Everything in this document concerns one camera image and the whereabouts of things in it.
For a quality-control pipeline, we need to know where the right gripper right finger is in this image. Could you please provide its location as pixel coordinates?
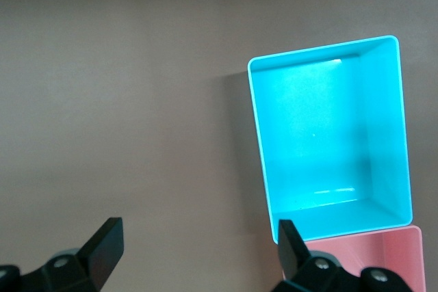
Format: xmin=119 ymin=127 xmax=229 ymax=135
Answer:
xmin=273 ymin=219 xmax=413 ymax=292

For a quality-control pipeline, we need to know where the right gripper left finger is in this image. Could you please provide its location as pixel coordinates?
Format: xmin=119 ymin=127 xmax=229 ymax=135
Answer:
xmin=0 ymin=217 xmax=124 ymax=292

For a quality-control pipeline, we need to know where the pink plastic bin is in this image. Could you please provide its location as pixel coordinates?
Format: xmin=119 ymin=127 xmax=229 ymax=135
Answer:
xmin=282 ymin=225 xmax=427 ymax=292

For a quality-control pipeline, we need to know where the blue plastic bin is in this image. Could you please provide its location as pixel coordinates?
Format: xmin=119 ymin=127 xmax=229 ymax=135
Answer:
xmin=246 ymin=34 xmax=414 ymax=245

